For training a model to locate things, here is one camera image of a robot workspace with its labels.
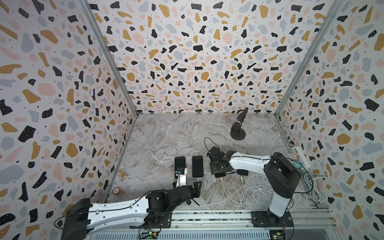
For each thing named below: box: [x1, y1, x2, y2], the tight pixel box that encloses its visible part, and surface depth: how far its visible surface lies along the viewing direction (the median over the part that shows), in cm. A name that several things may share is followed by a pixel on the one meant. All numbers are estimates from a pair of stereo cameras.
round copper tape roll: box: [112, 187, 122, 196], surface depth 81 cm
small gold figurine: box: [118, 169, 127, 179], surface depth 89 cm
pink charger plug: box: [291, 153, 298, 161], surface depth 99 cm
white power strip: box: [291, 146, 311, 169], surface depth 98 cm
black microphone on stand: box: [230, 107, 249, 141], surface depth 99 cm
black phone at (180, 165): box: [174, 156, 186, 179], surface depth 95 cm
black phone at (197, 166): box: [192, 155, 204, 178], surface depth 94 cm
